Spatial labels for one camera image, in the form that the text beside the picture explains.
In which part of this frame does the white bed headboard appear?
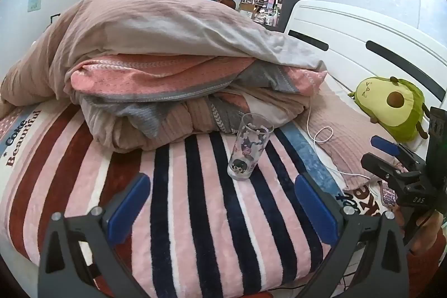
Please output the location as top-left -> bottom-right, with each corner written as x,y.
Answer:
284,0 -> 447,154

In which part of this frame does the smartphone with patterned case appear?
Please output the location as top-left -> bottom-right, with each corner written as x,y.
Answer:
379,179 -> 398,208

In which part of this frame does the white charging cable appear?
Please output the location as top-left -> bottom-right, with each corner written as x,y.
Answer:
306,94 -> 374,180

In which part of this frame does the beige pink duvet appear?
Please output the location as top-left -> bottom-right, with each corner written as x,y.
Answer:
0,0 -> 328,110

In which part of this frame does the striped plush blanket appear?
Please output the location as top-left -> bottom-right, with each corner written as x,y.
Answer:
0,98 -> 383,298

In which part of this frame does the person's right hand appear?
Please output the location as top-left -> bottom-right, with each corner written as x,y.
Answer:
393,205 -> 446,255

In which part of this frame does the printed clear glass cup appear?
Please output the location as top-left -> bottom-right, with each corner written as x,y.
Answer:
227,113 -> 275,181

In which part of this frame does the pink grey patterned quilt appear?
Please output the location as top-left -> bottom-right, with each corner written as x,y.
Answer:
65,54 -> 329,154

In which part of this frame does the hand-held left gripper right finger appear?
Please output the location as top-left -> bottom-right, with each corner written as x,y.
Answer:
294,173 -> 412,298

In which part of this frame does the green avocado plush toy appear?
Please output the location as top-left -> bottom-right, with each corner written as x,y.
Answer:
347,76 -> 429,144

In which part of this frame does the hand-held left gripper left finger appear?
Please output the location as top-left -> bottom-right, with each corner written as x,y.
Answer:
38,173 -> 151,298

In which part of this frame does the pink ribbed pillow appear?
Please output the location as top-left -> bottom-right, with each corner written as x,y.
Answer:
306,81 -> 402,190

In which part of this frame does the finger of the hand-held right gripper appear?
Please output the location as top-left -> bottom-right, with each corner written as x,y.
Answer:
361,153 -> 421,196
371,135 -> 427,169

